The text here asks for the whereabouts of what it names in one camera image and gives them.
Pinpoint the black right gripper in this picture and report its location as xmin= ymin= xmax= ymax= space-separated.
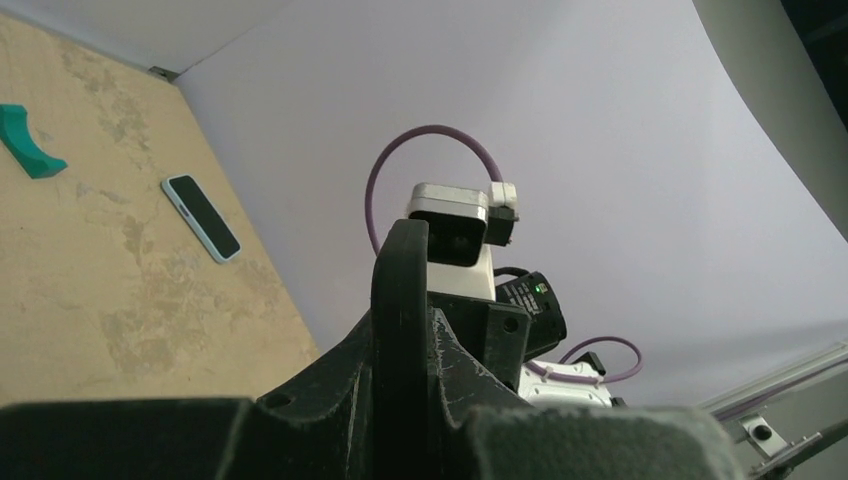
xmin=430 ymin=292 xmax=530 ymax=391

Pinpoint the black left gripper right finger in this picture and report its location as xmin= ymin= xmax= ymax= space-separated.
xmin=427 ymin=309 xmax=746 ymax=479

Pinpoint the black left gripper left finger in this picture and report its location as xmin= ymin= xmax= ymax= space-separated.
xmin=1 ymin=318 xmax=371 ymax=479

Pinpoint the phone in light blue case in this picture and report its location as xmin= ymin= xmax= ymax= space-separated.
xmin=161 ymin=174 xmax=242 ymax=264

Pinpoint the teal curved block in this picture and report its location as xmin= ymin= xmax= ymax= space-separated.
xmin=1 ymin=104 xmax=68 ymax=179

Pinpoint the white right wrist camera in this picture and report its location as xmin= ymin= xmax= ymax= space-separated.
xmin=407 ymin=182 xmax=519 ymax=301

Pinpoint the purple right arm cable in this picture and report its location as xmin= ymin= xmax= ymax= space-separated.
xmin=364 ymin=124 xmax=644 ymax=387

